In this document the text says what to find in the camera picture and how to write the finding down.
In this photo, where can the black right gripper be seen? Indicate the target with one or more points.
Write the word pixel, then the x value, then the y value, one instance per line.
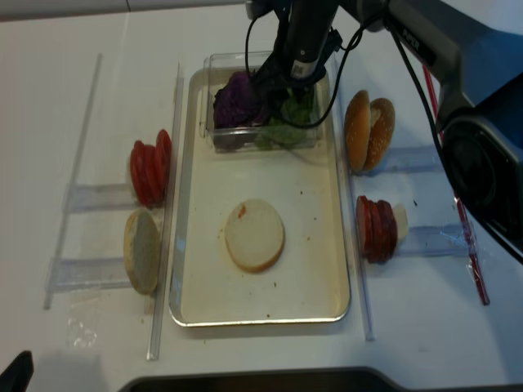
pixel 303 44

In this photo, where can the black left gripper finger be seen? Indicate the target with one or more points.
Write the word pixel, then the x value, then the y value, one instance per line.
pixel 16 377

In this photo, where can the green lettuce leaf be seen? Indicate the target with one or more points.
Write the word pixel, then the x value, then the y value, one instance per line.
pixel 296 105

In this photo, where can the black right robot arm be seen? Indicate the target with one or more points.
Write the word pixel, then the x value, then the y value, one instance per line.
pixel 477 128

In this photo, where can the purple lettuce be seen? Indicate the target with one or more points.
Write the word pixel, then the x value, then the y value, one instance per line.
pixel 237 105

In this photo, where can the green lettuce in container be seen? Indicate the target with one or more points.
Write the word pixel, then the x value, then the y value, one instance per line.
pixel 279 136

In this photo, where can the clear plastic lettuce container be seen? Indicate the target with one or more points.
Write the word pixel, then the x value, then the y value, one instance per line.
pixel 217 70

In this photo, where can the red tomato slices stack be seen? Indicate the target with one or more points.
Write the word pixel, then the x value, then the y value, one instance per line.
pixel 148 167

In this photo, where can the red meat patty slices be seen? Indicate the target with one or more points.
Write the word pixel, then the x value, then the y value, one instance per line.
pixel 378 229

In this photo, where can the clear adhesive tape piece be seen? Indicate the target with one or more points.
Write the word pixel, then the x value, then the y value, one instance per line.
pixel 83 320

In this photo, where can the sesame bun top left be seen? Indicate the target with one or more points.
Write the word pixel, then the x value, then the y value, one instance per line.
pixel 357 129

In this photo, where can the sesame bun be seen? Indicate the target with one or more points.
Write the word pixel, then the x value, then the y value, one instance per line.
pixel 382 126
pixel 357 129

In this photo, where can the sesame bun top right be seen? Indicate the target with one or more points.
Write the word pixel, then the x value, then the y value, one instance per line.
pixel 382 126

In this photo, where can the clear left back rod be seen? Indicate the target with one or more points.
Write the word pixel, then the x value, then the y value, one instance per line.
pixel 73 179

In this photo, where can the upright bun half slice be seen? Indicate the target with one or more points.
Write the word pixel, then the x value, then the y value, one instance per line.
pixel 141 246

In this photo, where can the bun half on tray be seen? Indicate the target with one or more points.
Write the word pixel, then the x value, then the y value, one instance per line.
pixel 254 235

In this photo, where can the metal baking tray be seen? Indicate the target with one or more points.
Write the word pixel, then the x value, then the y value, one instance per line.
pixel 308 284

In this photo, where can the white pusher paddle right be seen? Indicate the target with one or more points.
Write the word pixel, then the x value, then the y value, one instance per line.
pixel 401 219

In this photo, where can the clear track rail near bread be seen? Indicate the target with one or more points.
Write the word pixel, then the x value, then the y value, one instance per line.
pixel 67 275

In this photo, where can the clear track rail near buns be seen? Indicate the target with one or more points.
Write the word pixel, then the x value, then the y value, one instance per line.
pixel 408 160

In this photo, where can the clear left front rail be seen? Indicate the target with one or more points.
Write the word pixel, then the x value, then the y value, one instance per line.
pixel 166 227

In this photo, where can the clear track rail near tomato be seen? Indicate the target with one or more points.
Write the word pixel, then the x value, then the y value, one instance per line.
pixel 93 198

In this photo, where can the clear track rail near meat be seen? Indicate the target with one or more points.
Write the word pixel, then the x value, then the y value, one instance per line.
pixel 433 241

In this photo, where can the clear right front rail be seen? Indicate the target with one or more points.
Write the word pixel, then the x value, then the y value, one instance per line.
pixel 360 300

